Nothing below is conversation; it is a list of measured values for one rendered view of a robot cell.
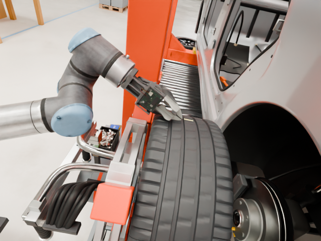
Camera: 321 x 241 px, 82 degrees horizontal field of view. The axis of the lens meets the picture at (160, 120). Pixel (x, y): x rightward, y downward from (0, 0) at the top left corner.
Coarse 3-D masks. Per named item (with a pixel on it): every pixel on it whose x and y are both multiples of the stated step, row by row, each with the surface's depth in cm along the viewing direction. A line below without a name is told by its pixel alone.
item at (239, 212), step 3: (237, 210) 71; (240, 210) 71; (234, 213) 73; (237, 213) 73; (240, 213) 70; (234, 216) 73; (237, 216) 71; (240, 216) 69; (243, 216) 69; (234, 219) 73; (237, 219) 71; (240, 219) 68; (243, 219) 68; (234, 222) 72; (237, 222) 71; (240, 222) 68; (243, 222) 68; (237, 225) 69; (240, 225) 68
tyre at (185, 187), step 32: (160, 128) 54; (192, 128) 57; (160, 160) 46; (192, 160) 47; (224, 160) 49; (160, 192) 43; (192, 192) 43; (224, 192) 44; (160, 224) 41; (192, 224) 42; (224, 224) 42
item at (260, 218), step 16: (256, 192) 72; (272, 192) 65; (240, 208) 72; (256, 208) 67; (272, 208) 61; (256, 224) 64; (272, 224) 60; (240, 240) 68; (256, 240) 65; (272, 240) 58
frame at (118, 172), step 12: (132, 120) 63; (144, 120) 64; (144, 132) 63; (120, 144) 54; (120, 156) 51; (132, 156) 52; (120, 168) 48; (132, 168) 49; (108, 180) 47; (120, 180) 47; (132, 180) 50; (96, 228) 45; (120, 228) 46; (96, 240) 45; (108, 240) 78; (120, 240) 78
